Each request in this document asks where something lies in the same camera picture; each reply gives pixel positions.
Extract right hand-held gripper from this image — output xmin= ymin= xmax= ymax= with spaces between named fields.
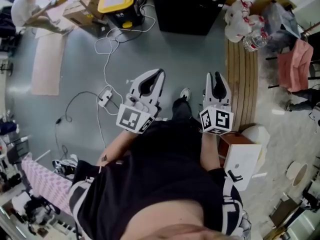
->
xmin=199 ymin=71 xmax=235 ymax=136

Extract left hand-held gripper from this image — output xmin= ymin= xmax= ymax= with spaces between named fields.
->
xmin=116 ymin=68 xmax=166 ymax=135

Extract person's right forearm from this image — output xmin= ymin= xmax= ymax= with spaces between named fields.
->
xmin=199 ymin=131 xmax=226 ymax=172

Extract person's left forearm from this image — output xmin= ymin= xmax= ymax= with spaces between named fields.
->
xmin=96 ymin=128 xmax=133 ymax=168

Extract wooden slatted board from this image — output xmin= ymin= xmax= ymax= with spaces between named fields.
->
xmin=225 ymin=37 xmax=260 ymax=132

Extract person's white shoe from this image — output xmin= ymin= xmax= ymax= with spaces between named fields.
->
xmin=179 ymin=87 xmax=192 ymax=102

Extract person's black trouser leg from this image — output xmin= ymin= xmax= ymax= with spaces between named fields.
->
xmin=171 ymin=96 xmax=195 ymax=125

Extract white power strip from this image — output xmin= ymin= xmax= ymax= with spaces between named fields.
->
xmin=98 ymin=89 xmax=113 ymax=108

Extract brown and white cabinet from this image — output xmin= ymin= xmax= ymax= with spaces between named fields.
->
xmin=217 ymin=131 xmax=263 ymax=192

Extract white plastic bags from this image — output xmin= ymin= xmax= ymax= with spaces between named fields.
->
xmin=223 ymin=0 xmax=266 ymax=44

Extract black bin with yellow lid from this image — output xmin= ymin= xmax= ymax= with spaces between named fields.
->
xmin=97 ymin=0 xmax=145 ymax=30

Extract person's black shirt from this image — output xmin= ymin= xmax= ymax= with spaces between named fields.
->
xmin=68 ymin=120 xmax=245 ymax=240

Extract grey blue cloth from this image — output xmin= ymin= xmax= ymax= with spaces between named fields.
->
xmin=261 ymin=2 xmax=302 ymax=53

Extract pink floor mat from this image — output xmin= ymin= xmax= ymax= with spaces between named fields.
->
xmin=30 ymin=33 xmax=66 ymax=97

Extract brown cardboard box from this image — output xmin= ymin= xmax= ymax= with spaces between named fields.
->
xmin=61 ymin=0 xmax=109 ymax=38

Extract white and black sneakers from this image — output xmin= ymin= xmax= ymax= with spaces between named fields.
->
xmin=51 ymin=153 xmax=80 ymax=177

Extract beige bucket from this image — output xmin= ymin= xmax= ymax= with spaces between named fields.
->
xmin=285 ymin=159 xmax=309 ymax=188

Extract pink patterned cloth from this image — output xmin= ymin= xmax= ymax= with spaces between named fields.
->
xmin=20 ymin=152 xmax=74 ymax=215

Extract white cable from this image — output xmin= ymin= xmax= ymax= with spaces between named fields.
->
xmin=94 ymin=3 xmax=157 ymax=149

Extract black cable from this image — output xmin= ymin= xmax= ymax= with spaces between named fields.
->
xmin=54 ymin=90 xmax=121 ymax=160

